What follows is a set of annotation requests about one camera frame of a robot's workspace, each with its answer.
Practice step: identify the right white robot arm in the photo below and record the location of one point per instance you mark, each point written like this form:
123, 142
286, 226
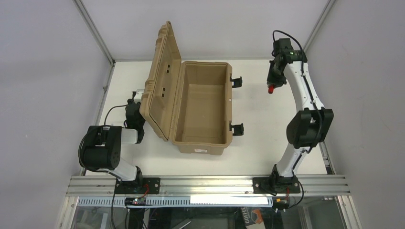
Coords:
311, 122

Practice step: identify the red handled screwdriver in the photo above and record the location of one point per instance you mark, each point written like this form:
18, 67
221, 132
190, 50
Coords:
271, 89

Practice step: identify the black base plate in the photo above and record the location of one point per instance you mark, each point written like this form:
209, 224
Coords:
262, 186
149, 185

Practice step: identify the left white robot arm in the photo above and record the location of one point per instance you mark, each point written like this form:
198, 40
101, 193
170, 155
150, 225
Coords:
100, 149

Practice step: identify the small green circuit board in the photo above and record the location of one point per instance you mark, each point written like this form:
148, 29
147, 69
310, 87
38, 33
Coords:
135, 201

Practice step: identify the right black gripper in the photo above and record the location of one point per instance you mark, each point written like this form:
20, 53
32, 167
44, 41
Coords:
274, 78

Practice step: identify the black bin latch rear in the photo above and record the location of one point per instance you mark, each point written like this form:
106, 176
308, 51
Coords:
236, 82

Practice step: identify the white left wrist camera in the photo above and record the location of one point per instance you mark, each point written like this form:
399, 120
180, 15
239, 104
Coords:
137, 95

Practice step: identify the coffee labelled box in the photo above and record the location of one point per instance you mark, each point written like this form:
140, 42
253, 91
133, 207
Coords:
251, 215

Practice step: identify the white slotted cable duct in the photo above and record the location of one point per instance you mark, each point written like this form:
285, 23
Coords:
191, 201

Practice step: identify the black bin latch front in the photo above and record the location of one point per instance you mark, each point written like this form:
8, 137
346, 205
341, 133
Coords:
237, 130

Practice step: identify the black bin latch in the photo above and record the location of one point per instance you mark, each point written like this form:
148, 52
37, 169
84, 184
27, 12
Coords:
236, 82
237, 130

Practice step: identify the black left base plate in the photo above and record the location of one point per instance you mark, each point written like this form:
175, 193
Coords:
149, 185

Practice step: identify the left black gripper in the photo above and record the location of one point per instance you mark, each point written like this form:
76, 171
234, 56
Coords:
133, 113

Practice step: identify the tan plastic bin with lid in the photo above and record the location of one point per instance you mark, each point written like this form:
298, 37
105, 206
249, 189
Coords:
188, 103

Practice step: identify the aluminium mounting rail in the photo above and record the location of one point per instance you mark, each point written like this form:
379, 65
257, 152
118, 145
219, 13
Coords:
183, 186

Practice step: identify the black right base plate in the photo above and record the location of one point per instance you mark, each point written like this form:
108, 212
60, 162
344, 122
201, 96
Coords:
262, 186

